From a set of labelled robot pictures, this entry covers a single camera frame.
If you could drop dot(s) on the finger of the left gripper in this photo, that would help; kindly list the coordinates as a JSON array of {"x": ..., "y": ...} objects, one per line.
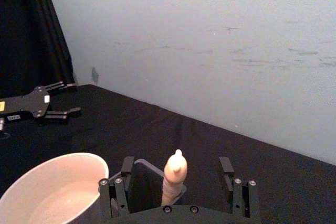
[
  {"x": 59, "y": 116},
  {"x": 61, "y": 87}
]

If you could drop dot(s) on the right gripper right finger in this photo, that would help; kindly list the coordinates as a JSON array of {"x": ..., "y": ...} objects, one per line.
[{"x": 245, "y": 197}]

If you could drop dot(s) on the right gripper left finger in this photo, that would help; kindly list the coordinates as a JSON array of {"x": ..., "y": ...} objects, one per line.
[{"x": 119, "y": 195}]

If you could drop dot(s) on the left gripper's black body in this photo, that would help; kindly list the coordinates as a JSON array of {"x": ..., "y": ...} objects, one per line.
[{"x": 29, "y": 104}]

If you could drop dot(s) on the cream ribbed plastic piece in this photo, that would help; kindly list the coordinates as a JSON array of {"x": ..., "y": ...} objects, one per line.
[{"x": 174, "y": 176}]

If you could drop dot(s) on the black table cloth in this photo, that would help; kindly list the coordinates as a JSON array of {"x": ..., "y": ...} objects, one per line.
[{"x": 157, "y": 140}]

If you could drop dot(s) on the white round bowl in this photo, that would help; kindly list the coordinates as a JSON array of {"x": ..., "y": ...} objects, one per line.
[{"x": 52, "y": 190}]

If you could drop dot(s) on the black curtain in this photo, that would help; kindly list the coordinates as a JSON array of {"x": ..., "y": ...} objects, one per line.
[{"x": 26, "y": 30}]

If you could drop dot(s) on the plain pale wall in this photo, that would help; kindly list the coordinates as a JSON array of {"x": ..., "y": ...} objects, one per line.
[{"x": 197, "y": 51}]

